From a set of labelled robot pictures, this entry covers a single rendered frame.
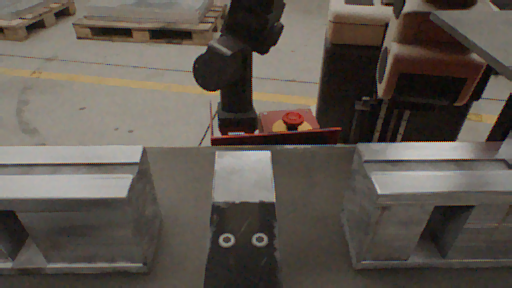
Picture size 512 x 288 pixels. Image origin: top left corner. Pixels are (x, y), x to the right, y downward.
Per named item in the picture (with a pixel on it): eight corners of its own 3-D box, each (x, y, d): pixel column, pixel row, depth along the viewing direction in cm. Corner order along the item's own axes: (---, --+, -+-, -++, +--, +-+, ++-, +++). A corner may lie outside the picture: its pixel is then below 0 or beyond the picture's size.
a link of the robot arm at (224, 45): (287, 23, 55) (241, -2, 56) (264, 27, 45) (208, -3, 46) (256, 88, 61) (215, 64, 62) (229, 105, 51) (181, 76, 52)
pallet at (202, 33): (227, 16, 354) (227, 1, 345) (210, 46, 292) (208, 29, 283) (116, 11, 367) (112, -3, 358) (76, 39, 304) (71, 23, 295)
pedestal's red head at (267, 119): (305, 154, 76) (314, 80, 65) (325, 208, 64) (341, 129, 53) (214, 161, 75) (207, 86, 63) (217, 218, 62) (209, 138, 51)
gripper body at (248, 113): (219, 128, 57) (217, 84, 54) (217, 111, 66) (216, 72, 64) (258, 127, 58) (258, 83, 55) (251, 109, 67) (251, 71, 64)
